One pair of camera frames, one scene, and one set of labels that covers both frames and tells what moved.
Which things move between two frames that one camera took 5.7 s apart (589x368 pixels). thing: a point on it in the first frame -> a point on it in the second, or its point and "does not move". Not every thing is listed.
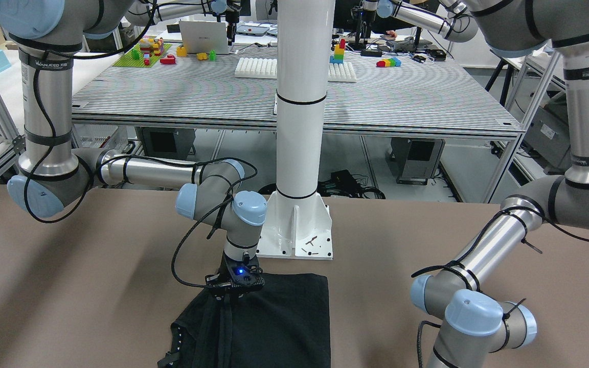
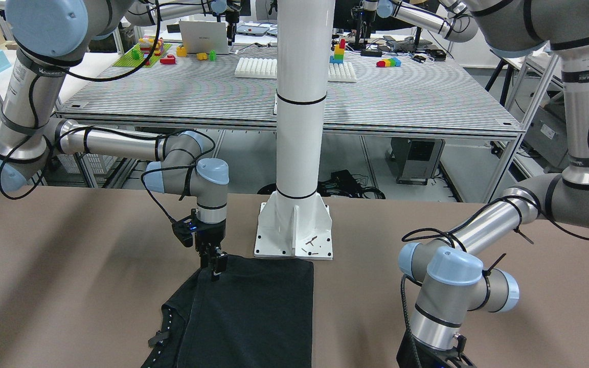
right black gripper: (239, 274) -> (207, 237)
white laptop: (201, 37) does not move
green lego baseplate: (127, 61) does not move
